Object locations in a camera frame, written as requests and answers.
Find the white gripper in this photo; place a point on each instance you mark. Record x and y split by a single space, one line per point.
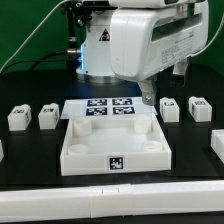
148 37

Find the white square tabletop tray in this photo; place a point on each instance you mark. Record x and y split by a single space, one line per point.
114 144

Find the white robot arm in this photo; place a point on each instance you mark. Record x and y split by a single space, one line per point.
95 51

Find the white sheet with tags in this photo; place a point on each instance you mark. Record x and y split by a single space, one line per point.
105 107

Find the white part right edge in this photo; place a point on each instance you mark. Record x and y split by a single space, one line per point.
217 143

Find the white part edge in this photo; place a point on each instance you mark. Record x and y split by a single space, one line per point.
1 151
217 143

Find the white front obstacle bar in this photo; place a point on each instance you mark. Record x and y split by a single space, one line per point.
111 200

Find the white part left edge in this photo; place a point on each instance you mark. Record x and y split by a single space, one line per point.
1 151

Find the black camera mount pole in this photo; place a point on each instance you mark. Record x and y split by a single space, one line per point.
73 10

